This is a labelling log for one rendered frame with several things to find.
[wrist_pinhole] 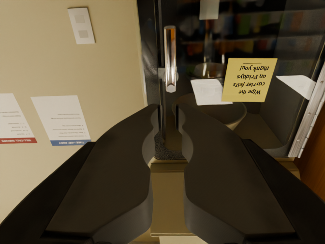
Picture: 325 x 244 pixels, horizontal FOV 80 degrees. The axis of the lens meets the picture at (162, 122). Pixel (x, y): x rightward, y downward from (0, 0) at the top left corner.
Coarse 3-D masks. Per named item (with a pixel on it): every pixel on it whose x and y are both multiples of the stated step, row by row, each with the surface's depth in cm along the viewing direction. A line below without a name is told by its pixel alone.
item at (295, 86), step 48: (144, 0) 27; (192, 0) 27; (240, 0) 27; (288, 0) 27; (144, 48) 30; (192, 48) 30; (240, 48) 30; (288, 48) 30; (192, 96) 35; (288, 96) 34; (288, 144) 40
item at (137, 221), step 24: (144, 120) 10; (96, 144) 8; (120, 144) 8; (144, 144) 8; (96, 168) 7; (120, 168) 7; (144, 168) 7; (72, 192) 6; (96, 192) 6; (120, 192) 6; (144, 192) 6; (72, 216) 6; (96, 216) 5; (120, 216) 6; (144, 216) 6; (96, 240) 5; (120, 240) 6
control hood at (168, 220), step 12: (156, 168) 44; (168, 168) 44; (180, 168) 43; (288, 168) 42; (156, 180) 43; (168, 180) 42; (180, 180) 42; (300, 180) 41; (156, 192) 42; (168, 192) 42; (180, 192) 42; (156, 204) 42; (168, 204) 41; (180, 204) 41; (156, 216) 41; (168, 216) 41; (180, 216) 41; (156, 228) 41; (168, 228) 40; (180, 228) 40
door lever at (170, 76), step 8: (168, 32) 24; (176, 32) 25; (168, 40) 25; (176, 40) 25; (168, 48) 26; (176, 48) 26; (168, 56) 26; (176, 56) 26; (168, 64) 27; (176, 64) 27; (168, 72) 27; (176, 72) 28; (168, 80) 28; (176, 80) 28; (168, 88) 28; (176, 88) 29
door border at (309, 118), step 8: (320, 72) 32; (320, 80) 32; (320, 88) 33; (312, 96) 34; (320, 96) 34; (312, 104) 35; (312, 112) 36; (304, 120) 36; (312, 120) 36; (304, 128) 37; (296, 136) 38; (304, 136) 38; (296, 144) 40; (304, 144) 39; (296, 152) 41
